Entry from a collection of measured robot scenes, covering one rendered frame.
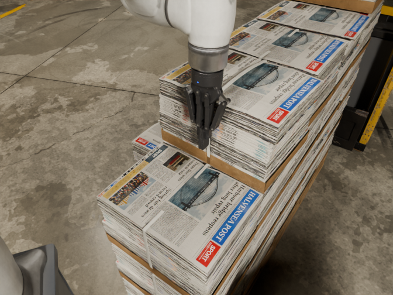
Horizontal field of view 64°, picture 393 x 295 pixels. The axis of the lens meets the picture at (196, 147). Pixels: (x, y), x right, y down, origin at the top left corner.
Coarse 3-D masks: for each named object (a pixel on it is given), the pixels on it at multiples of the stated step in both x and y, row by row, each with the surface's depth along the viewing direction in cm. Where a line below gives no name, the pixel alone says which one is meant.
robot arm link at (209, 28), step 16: (176, 0) 62; (192, 0) 60; (208, 0) 58; (224, 0) 59; (176, 16) 64; (192, 16) 61; (208, 16) 60; (224, 16) 61; (192, 32) 64; (208, 32) 62; (224, 32) 63; (208, 48) 65
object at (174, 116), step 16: (240, 64) 94; (160, 80) 88; (176, 80) 86; (224, 80) 87; (160, 96) 92; (176, 96) 88; (160, 112) 95; (176, 112) 91; (176, 128) 94; (192, 128) 89; (192, 144) 94
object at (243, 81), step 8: (248, 64) 94; (264, 64) 94; (272, 64) 94; (240, 72) 91; (248, 72) 91; (256, 72) 91; (240, 80) 87; (248, 80) 87; (232, 88) 84; (240, 88) 84; (216, 104) 80; (216, 128) 84; (216, 136) 86; (216, 144) 87; (216, 152) 88
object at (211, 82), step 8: (192, 72) 71; (200, 72) 70; (216, 72) 70; (192, 80) 72; (200, 80) 71; (208, 80) 70; (216, 80) 71; (192, 88) 77; (200, 88) 75; (208, 88) 74; (216, 88) 73; (216, 96) 74
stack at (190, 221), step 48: (336, 96) 140; (144, 192) 87; (192, 192) 87; (240, 192) 87; (288, 192) 124; (144, 240) 81; (192, 240) 76; (240, 240) 85; (144, 288) 106; (192, 288) 80; (240, 288) 124
